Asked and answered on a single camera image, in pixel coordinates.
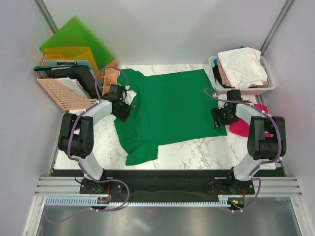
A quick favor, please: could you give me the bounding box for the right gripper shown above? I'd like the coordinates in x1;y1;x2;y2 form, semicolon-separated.
211;105;239;128

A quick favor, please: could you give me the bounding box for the green t shirt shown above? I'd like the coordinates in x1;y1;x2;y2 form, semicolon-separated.
114;69;227;166

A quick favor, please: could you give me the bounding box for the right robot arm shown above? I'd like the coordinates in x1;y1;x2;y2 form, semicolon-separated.
205;88;286;194

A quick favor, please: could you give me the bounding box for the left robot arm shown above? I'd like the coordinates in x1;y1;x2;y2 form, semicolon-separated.
58;85;137;193

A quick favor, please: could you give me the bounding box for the red t shirt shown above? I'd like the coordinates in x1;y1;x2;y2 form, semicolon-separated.
229;104;269;137

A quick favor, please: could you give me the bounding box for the pink t shirt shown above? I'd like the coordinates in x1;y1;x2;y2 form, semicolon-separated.
217;59;268;88

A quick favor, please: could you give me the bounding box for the black t shirt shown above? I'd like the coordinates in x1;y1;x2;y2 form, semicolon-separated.
212;65;222;86

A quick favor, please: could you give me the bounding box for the black binder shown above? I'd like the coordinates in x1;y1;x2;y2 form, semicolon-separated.
33;65;98;98

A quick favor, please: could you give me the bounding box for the white t shirt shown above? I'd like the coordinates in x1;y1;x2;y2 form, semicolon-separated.
218;47;268;89

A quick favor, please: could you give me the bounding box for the peach file organizer basket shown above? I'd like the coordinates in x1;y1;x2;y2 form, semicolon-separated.
36;54;121;112

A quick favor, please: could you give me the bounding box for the white laundry basket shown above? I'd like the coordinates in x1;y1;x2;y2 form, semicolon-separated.
203;56;276;95

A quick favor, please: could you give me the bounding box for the yellow plastic folder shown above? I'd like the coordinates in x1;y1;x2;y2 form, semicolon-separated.
43;46;99;75

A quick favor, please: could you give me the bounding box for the blue clipboard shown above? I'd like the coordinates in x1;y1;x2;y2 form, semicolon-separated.
44;59;96;78

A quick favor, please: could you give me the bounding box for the green plastic folder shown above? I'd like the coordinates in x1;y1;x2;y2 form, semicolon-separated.
39;16;115;69

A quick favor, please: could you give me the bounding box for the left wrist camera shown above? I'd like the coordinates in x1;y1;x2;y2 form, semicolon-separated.
124;85;137;105

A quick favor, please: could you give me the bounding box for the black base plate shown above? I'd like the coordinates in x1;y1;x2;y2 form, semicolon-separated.
78;169;255;197

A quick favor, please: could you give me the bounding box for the white cable duct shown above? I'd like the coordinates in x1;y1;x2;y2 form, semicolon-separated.
45;196;230;207

